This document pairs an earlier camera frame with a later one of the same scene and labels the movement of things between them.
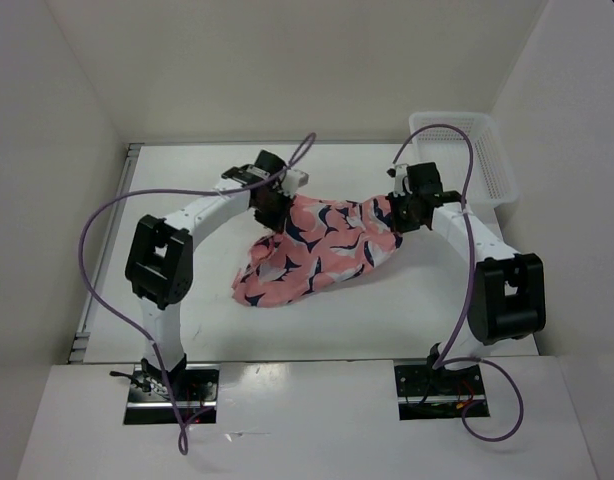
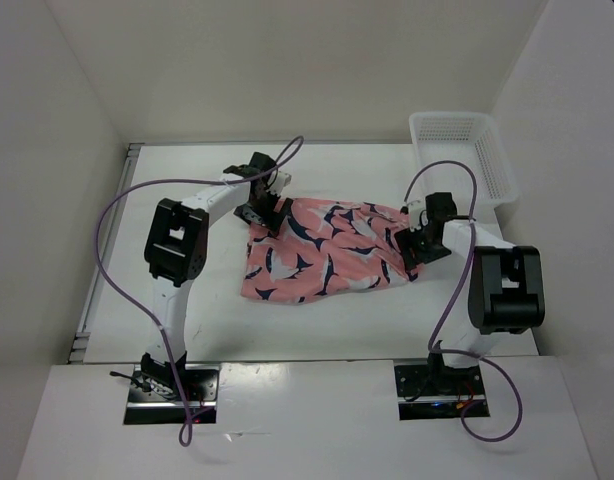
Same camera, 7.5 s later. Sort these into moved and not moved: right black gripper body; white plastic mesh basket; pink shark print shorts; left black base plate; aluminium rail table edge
Moved: pink shark print shorts; right black gripper body
Not moved: aluminium rail table edge; left black base plate; white plastic mesh basket
